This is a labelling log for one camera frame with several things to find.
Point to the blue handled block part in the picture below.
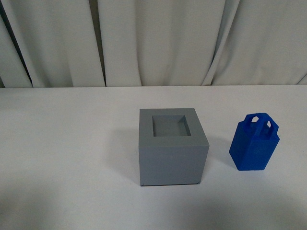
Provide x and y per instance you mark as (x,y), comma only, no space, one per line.
(254,142)

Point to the gray cube base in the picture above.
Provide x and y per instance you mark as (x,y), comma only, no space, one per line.
(172,147)

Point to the white curtain backdrop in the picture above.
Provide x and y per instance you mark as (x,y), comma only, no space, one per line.
(98,43)

